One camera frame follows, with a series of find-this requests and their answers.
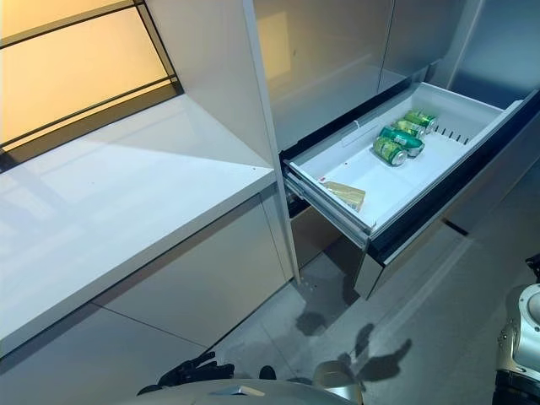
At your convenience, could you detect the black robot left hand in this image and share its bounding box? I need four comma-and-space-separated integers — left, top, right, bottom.
159, 351, 235, 386

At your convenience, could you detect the yellow drink bottle white cap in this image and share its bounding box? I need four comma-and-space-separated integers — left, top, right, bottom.
320, 180, 367, 211

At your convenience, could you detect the white open fridge drawer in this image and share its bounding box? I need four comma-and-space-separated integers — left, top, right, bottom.
281, 81, 540, 271

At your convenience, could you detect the grey robot torso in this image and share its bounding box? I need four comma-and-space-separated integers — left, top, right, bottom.
137, 377, 359, 405

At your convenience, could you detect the green drink can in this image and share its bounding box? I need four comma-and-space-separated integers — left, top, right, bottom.
391, 119, 427, 139
372, 137, 409, 168
403, 109, 439, 134

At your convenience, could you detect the teal label drink can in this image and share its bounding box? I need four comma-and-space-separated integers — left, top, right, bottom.
378, 126, 425, 156

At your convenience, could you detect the tall white cabinet panel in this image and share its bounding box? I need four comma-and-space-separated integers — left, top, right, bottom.
145, 0, 303, 288

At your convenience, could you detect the black framed lit window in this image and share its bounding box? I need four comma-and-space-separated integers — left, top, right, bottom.
0, 0, 186, 165

